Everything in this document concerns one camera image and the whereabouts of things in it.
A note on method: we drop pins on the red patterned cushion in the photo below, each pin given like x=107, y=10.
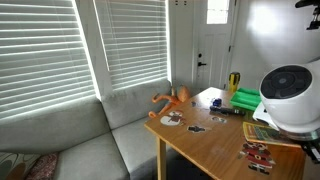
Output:
x=44, y=168

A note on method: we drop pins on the white entry door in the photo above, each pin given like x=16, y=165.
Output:
x=214, y=26

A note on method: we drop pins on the black marker pen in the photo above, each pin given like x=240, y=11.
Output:
x=227, y=110

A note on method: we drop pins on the santa shaped puzzle piece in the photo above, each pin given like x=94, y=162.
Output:
x=259, y=157

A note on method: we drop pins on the snowman shaped puzzle piece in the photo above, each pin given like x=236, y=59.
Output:
x=174, y=118

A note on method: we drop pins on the yellow green picture book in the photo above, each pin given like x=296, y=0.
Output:
x=265, y=134

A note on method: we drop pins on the white window blind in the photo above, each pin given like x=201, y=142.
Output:
x=134, y=35
x=43, y=56

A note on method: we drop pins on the right white window blind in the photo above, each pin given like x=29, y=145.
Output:
x=134, y=35

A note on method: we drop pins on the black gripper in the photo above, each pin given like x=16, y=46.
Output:
x=312, y=148

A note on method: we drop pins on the green plastic tray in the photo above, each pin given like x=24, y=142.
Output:
x=246, y=98

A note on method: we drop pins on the small round sticker cutout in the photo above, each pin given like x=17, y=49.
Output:
x=218, y=119

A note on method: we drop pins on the black door handle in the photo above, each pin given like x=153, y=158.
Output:
x=201, y=64

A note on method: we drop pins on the blue toy car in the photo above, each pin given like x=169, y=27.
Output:
x=217, y=102

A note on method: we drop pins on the small dark sticker cutout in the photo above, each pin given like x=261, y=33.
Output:
x=196, y=129

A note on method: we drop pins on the orange octopus plush toy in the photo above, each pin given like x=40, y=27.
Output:
x=176, y=97

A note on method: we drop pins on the left white window blind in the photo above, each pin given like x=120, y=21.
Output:
x=43, y=56

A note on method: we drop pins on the yellow black post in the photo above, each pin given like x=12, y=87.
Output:
x=234, y=79

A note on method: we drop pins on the wooden table leg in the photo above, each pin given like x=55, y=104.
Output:
x=161, y=159

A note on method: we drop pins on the patterned beige cushion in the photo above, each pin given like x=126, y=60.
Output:
x=15, y=166

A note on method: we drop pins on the grey corner sofa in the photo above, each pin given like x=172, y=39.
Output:
x=95, y=139

